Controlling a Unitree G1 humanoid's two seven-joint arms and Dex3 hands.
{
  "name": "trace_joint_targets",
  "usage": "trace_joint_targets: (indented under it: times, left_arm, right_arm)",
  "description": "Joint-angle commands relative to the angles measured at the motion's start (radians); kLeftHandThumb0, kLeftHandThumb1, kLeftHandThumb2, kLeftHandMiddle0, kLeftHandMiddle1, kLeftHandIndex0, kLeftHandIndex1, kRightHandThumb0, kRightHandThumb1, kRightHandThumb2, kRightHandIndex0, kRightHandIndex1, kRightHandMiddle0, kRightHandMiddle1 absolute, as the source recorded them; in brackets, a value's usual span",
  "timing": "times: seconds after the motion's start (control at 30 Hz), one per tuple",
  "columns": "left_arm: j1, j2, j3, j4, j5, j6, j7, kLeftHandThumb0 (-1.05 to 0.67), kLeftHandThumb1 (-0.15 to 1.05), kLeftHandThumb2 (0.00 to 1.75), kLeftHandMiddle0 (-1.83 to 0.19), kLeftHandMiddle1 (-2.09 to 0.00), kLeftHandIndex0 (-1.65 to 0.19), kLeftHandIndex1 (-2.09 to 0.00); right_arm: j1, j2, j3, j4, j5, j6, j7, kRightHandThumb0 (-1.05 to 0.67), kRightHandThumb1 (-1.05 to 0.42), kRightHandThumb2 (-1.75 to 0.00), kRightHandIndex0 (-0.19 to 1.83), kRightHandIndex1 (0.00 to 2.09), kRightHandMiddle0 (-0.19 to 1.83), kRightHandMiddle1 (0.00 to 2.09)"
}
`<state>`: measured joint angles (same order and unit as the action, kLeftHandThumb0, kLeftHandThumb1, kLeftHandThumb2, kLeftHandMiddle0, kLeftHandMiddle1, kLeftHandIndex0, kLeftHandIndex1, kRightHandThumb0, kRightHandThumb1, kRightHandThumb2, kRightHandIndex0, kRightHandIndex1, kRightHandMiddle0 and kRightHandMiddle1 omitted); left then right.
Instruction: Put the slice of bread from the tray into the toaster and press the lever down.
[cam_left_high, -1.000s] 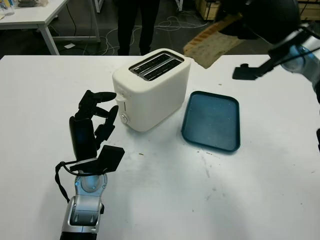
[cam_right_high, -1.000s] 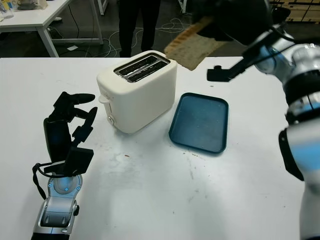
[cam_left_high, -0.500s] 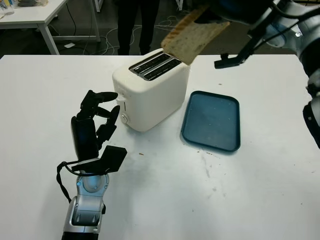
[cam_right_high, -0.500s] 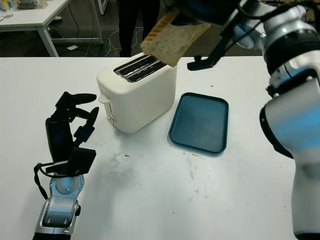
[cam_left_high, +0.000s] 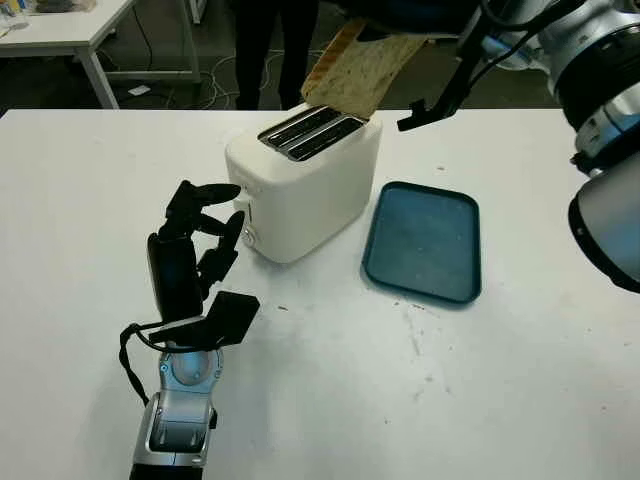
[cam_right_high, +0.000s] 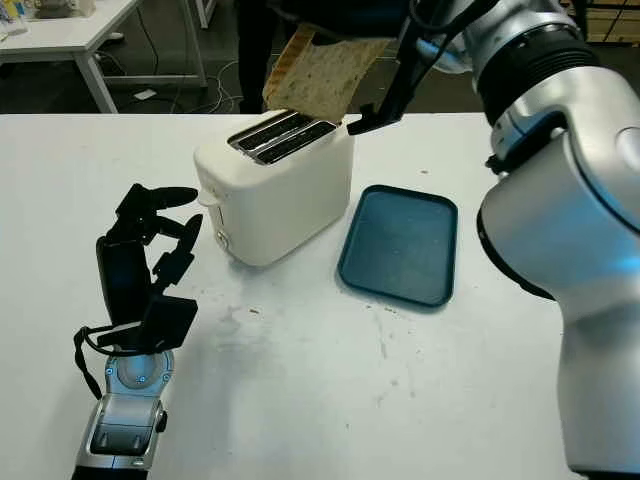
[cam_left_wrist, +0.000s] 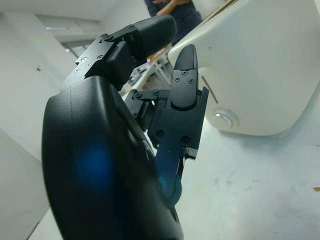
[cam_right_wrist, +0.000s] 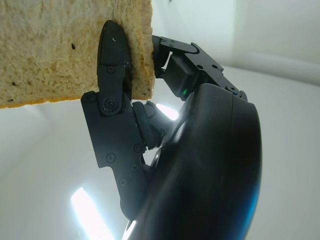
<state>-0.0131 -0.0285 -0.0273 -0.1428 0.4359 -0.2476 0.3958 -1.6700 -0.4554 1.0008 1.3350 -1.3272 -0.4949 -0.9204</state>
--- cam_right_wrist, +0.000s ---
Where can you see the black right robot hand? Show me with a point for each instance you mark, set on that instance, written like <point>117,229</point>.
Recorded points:
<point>200,162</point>

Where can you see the white two-slot toaster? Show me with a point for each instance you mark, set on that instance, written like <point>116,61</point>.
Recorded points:
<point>275,30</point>

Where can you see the brown bread slice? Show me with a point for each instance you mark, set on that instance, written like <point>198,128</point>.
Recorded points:
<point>50,50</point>

